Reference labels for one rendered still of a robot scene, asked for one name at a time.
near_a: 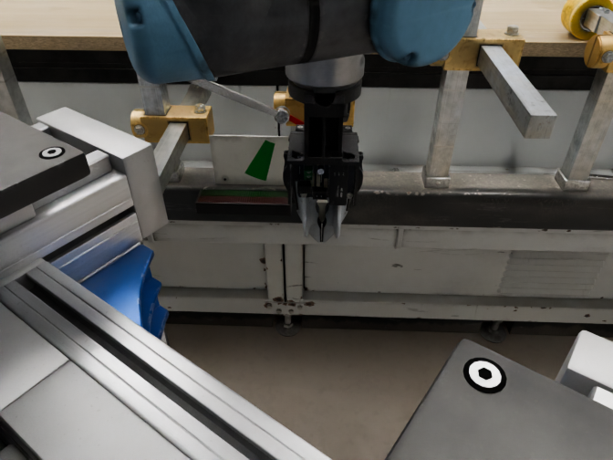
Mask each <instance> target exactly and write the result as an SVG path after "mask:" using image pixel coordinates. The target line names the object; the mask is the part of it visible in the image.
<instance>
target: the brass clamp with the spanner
mask: <svg viewBox="0 0 613 460"><path fill-rule="evenodd" d="M279 106H285V107H287V108H288V109H289V111H290V115H292V116H294V117H296V118H298V119H299V120H301V121H304V104H303V103H301V102H299V101H296V100H295V99H293V98H291V97H290V95H289V93H288V88H287V89H286V91H276V92H275V95H274V109H276V108H277V107H279ZM354 111H355V100H354V101H352V102H350V111H349V117H348V121H347V122H343V125H352V127H353V126H354ZM286 126H296V125H295V123H293V122H291V121H288V122H287V123H286Z"/></svg>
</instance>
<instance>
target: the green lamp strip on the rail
mask: <svg viewBox="0 0 613 460"><path fill-rule="evenodd" d="M201 195H206V196H247V197H287V192H275V191H234V190H202V192H201Z"/></svg>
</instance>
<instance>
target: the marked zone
mask: <svg viewBox="0 0 613 460"><path fill-rule="evenodd" d="M274 147H275V143H272V142H270V141H267V140H265V142H264V143H263V145H262V146H261V148H260V149H259V151H258V153H257V154H256V156H255V157H254V159H253V160H252V162H251V163H250V165H249V166H248V168H247V170H246V171H245V173H246V174H248V175H250V176H253V177H254V178H257V179H260V180H264V181H266V178H267V175H268V171H269V166H270V162H271V159H272V155H273V151H274Z"/></svg>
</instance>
